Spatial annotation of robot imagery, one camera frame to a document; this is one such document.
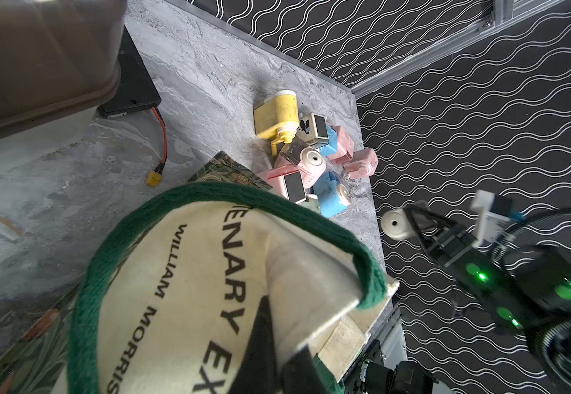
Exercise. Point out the pink rounded pencil sharpener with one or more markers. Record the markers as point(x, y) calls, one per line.
point(363, 164)

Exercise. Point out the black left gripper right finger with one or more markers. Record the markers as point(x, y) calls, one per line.
point(299, 375)

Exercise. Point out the pink box pencil sharpener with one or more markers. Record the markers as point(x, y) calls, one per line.
point(344, 147)

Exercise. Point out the light blue round sharpener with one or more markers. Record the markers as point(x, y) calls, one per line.
point(333, 194)

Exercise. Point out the blue pencil sharpener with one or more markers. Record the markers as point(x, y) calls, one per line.
point(331, 147)

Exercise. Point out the pink sharpener black face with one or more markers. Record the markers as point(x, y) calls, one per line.
point(286, 181)

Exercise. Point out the white brown storage box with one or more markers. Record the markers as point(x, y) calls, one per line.
point(57, 58)

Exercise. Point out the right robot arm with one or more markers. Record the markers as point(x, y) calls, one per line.
point(525, 289)

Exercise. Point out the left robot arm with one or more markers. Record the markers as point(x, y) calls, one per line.
point(406, 377)

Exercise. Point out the black battery with yellow plug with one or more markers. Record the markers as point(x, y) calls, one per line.
point(136, 92)

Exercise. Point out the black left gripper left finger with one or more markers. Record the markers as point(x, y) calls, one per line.
point(258, 371)

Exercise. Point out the cream panda pencil sharpener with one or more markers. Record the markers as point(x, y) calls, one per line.
point(396, 226)

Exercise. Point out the gold square pencil sharpener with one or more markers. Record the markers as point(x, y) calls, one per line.
point(312, 130)

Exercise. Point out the cream tote bag green handles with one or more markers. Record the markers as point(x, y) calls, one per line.
point(168, 302)

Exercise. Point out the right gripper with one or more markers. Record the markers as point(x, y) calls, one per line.
point(455, 249)

